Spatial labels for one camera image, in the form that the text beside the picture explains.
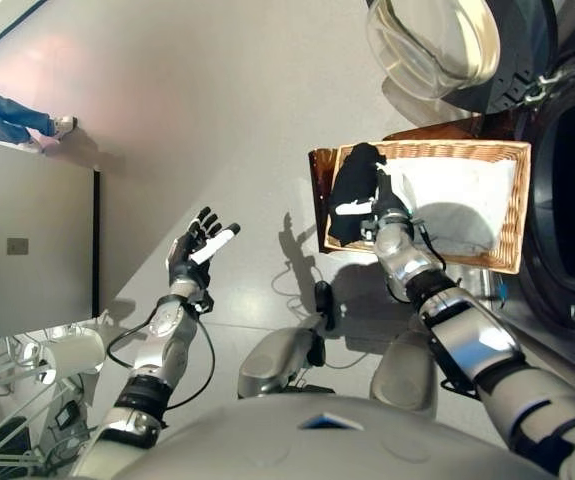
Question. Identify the small blue base sticker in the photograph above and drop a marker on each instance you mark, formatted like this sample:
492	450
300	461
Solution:
502	291

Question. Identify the silver right robot leg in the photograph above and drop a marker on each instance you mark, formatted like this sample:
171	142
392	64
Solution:
402	375

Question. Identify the white basket liner cloth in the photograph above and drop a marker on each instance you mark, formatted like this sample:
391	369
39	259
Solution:
467	190

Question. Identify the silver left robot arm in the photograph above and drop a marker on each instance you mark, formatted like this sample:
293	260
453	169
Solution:
167	325

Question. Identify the dark navy garment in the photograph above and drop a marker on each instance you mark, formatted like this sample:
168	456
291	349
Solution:
354	180

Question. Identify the white cylindrical lamp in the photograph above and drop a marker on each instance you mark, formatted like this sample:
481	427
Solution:
77	352

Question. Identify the wicker laundry basket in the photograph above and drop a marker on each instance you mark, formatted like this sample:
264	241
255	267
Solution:
467	150

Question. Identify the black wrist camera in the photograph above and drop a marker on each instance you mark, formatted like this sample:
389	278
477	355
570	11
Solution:
204	304
367	230

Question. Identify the grey robot torso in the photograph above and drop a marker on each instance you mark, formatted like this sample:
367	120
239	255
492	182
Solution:
267	440

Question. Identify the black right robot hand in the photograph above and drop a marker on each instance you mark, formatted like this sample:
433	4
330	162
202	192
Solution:
387	200

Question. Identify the grey panel with blue edge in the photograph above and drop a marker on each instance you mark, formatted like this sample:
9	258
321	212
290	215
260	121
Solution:
32	200

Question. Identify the grey front-load washing machine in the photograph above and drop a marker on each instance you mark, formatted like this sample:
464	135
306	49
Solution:
542	175

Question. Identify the silver robot leg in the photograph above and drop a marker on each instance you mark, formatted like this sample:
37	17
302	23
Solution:
402	375
272	360

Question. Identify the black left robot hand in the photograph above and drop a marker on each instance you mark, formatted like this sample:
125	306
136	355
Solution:
184	265

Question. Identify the glossy brown stand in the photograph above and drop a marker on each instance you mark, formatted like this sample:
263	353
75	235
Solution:
322	170

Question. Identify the silver left robot leg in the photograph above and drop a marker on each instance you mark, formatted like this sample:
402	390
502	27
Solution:
272	360

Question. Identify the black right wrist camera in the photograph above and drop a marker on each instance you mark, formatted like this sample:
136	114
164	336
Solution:
367	230

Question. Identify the blue white chest emblem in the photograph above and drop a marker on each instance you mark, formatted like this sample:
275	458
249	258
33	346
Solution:
334	422

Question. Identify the white tube stand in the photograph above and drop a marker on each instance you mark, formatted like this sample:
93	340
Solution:
17	410

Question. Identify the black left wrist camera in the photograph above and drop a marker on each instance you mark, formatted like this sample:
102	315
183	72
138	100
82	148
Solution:
204	304

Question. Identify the black power adapter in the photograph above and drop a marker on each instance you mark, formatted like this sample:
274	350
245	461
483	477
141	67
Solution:
67	415

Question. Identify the washing machine glass door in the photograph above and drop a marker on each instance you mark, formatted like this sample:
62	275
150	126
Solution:
432	45

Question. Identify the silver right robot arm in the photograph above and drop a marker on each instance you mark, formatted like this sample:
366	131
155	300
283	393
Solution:
402	255

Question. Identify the grey square wall plate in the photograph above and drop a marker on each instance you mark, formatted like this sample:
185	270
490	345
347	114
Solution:
18	245

